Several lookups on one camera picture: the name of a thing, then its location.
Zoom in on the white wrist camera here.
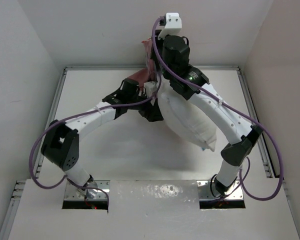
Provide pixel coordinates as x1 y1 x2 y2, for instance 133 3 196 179
157 12 182 40
143 81 158 98

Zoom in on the red patterned pillowcase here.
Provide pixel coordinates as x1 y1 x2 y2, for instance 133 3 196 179
127 38 156 88

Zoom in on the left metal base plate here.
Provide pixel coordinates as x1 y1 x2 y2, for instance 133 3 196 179
63 180 110 201

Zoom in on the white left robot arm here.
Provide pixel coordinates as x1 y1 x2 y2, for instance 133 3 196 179
40 78 163 191

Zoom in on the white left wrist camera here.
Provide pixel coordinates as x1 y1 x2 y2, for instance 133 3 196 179
143 81 158 98

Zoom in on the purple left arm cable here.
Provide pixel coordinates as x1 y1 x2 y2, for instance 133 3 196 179
29 72 163 208

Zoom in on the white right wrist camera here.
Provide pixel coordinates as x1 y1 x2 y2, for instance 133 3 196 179
157 12 182 40

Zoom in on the white pillow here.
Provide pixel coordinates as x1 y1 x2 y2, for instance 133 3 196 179
157 79 217 152

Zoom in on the aluminium table frame rail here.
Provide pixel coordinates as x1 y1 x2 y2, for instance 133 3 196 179
237 67 277 178

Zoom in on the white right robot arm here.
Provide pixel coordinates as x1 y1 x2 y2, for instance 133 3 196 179
149 35 263 198

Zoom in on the metal base plate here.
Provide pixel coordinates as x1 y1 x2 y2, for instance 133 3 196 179
63 180 110 201
197 180 244 201

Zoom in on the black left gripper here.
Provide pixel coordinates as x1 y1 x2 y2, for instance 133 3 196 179
126 88 162 121

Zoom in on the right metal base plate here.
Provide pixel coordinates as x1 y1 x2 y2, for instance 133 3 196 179
197 180 244 201

